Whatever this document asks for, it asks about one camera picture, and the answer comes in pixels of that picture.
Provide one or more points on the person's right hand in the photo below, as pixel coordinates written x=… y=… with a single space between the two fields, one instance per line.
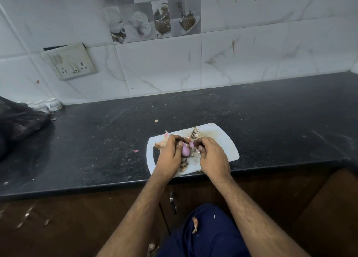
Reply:
x=214 y=160

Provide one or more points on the person's bare foot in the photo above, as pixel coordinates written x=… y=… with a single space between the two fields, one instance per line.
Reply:
x=152 y=248

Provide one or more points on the beige switch socket plate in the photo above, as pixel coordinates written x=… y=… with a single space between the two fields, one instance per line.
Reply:
x=71 y=61

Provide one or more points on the printed decorative wall tile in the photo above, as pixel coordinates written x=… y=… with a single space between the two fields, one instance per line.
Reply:
x=139 y=13

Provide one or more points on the white plastic cutting board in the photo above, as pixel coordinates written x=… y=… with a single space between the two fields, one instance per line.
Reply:
x=226 y=150

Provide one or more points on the person's left forearm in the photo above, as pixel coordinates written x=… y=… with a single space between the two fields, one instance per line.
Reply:
x=134 y=223

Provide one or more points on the person's right forearm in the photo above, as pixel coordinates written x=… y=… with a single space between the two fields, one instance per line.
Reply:
x=257 y=223

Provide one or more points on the black plastic bag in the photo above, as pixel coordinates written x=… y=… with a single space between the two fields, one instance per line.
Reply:
x=16 y=122

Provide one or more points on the small red onion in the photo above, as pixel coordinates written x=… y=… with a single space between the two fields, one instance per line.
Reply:
x=186 y=151

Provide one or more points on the person's navy shorts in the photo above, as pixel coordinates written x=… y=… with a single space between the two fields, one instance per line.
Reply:
x=221 y=237

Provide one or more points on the person's left hand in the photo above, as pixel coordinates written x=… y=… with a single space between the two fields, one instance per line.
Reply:
x=167 y=159

